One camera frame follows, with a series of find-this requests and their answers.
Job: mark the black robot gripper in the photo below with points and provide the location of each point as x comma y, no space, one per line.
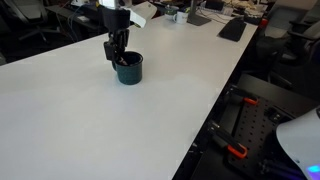
117,21

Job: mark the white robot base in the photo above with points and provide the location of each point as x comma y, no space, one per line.
300,140

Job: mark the dark green enamel mug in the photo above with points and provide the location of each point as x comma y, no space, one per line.
131,73

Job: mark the green bowl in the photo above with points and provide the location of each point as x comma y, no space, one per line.
171,10

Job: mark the white coffee mug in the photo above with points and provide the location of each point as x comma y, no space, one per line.
180,18

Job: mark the grey monitor stand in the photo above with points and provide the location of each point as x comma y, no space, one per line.
195,19

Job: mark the grey office chair left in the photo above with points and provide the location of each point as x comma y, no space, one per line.
30,12

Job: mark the black keyboard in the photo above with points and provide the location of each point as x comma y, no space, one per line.
233,30

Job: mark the black orange clamp lower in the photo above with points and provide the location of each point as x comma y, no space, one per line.
233,146

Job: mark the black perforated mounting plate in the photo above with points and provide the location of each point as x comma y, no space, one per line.
255,129

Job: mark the black office chair right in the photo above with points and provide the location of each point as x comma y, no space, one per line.
292,61

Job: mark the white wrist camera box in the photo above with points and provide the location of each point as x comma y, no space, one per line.
140,14

